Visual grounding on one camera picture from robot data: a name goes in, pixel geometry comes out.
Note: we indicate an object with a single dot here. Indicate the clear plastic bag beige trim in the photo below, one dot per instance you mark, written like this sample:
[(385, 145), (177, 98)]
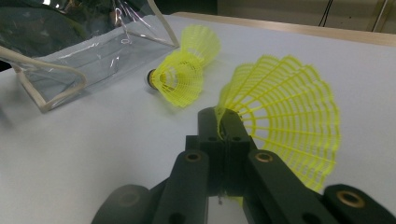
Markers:
[(93, 59)]

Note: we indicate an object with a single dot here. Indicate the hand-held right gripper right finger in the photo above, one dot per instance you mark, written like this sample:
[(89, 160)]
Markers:
[(236, 143)]

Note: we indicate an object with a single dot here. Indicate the yellow shuttlecock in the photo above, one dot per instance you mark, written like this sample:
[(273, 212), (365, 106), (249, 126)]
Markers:
[(289, 109), (183, 84), (199, 40)]

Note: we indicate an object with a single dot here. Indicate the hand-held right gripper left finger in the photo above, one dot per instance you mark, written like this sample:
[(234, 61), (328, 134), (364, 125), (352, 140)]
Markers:
[(211, 140)]

